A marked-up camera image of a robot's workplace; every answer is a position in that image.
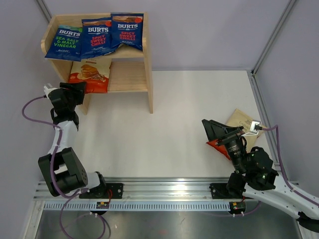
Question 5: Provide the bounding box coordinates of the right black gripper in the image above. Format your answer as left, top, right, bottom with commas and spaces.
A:
202, 119, 247, 173

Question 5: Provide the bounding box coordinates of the cassava chips bag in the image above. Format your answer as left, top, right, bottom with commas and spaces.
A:
68, 57, 112, 94
205, 108, 265, 161

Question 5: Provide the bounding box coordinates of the blue sea salt vinegar bag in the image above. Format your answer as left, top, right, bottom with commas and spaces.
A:
45, 25, 82, 61

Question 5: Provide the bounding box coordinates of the spicy sweet chilli bag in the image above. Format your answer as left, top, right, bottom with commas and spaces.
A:
111, 12, 144, 50
81, 17, 116, 59

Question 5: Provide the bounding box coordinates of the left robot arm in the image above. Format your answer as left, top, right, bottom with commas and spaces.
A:
38, 82, 108, 198

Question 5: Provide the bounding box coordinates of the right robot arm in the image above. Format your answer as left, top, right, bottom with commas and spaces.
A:
202, 119, 319, 233

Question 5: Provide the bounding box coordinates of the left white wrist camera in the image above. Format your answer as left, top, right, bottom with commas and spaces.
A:
43, 84, 57, 98

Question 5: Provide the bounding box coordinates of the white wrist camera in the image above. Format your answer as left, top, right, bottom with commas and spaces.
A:
243, 120, 262, 136
43, 84, 57, 98

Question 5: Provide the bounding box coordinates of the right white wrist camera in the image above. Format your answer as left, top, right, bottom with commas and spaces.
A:
243, 120, 262, 136

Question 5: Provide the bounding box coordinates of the right black base bracket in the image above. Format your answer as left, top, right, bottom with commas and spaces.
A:
209, 183, 243, 200

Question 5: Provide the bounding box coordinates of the black base bracket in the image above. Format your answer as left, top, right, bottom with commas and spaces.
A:
79, 183, 124, 199
209, 183, 243, 200

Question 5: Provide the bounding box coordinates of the white slotted cable duct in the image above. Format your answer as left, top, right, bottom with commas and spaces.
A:
44, 201, 230, 212

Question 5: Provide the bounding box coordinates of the left aluminium frame post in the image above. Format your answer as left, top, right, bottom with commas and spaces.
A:
34, 0, 52, 23

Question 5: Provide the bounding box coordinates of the aluminium frame post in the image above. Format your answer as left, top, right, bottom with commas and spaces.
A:
34, 0, 52, 23
251, 0, 299, 77

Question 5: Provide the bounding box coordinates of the aluminium mounting rail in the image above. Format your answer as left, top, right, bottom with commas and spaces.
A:
33, 177, 304, 200

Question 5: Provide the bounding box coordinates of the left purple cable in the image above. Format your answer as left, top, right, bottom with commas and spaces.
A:
21, 96, 112, 239

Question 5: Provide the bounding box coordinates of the left black base bracket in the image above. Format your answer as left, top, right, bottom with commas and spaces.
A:
79, 183, 124, 199

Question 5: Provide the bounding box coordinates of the right aluminium frame post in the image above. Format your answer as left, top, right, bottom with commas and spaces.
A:
251, 0, 299, 77

